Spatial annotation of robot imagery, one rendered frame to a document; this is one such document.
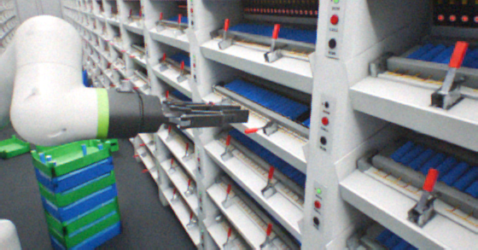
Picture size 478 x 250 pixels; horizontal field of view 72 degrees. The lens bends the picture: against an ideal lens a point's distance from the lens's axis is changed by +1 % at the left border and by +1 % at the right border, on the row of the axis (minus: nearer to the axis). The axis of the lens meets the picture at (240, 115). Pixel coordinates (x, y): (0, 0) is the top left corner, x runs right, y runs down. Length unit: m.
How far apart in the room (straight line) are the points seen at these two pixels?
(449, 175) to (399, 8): 0.31
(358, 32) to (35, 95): 0.54
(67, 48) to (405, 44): 0.62
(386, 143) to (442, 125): 0.24
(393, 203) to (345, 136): 0.14
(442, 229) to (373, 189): 0.13
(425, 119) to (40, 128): 0.58
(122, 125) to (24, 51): 0.19
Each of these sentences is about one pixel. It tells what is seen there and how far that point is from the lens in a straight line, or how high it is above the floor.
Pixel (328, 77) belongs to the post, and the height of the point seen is 1.11.
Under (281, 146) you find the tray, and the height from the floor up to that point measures 0.90.
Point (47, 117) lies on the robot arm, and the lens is 0.59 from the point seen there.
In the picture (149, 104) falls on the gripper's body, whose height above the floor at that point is 1.07.
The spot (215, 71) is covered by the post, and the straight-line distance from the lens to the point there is 1.25.
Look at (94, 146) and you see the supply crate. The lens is 2.00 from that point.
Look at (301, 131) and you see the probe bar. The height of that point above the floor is 0.94.
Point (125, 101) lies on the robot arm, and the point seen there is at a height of 1.08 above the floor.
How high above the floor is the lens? 1.25
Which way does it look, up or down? 19 degrees down
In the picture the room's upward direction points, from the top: straight up
